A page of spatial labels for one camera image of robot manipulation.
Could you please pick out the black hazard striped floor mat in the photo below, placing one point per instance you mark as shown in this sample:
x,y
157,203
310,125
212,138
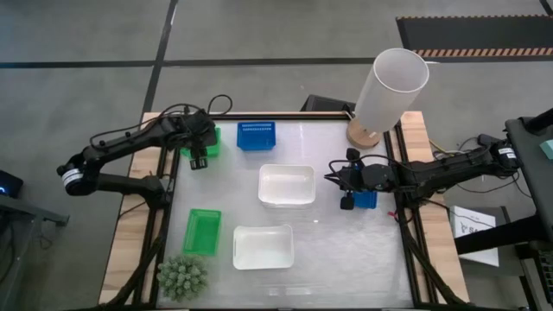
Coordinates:
x,y
475,34

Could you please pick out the teal small object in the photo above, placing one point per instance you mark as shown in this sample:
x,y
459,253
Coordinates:
x,y
548,149

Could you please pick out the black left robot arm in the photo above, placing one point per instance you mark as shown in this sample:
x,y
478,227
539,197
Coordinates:
x,y
125,140

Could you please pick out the dark device with blue light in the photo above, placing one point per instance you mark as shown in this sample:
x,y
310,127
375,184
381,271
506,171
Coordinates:
x,y
9,183

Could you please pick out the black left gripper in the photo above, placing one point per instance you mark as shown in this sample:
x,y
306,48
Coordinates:
x,y
201,129

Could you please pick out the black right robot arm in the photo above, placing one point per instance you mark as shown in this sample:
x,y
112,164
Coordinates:
x,y
453,168

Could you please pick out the black aluminium table frame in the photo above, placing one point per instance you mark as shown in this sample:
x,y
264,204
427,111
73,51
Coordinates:
x,y
281,116

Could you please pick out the green slotted plastic basket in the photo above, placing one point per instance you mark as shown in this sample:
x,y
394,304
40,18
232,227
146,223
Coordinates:
x,y
201,232
214,149

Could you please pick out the green artificial succulent plant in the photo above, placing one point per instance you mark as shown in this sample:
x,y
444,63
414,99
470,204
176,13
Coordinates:
x,y
182,276

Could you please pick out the blue slotted plastic basket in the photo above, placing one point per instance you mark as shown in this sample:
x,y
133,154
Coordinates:
x,y
367,201
256,140

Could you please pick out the dark side cart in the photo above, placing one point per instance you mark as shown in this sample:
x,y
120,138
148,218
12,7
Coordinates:
x,y
527,173

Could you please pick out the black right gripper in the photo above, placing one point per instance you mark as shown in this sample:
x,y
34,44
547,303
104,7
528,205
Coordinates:
x,y
376,178

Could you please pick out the white lamp with wooden base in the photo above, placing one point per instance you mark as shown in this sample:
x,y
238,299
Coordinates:
x,y
389,95

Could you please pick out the white cardboard box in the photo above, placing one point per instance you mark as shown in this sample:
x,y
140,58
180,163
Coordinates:
x,y
473,237

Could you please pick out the large white plastic basket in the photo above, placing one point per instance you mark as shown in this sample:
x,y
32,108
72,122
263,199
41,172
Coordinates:
x,y
263,247

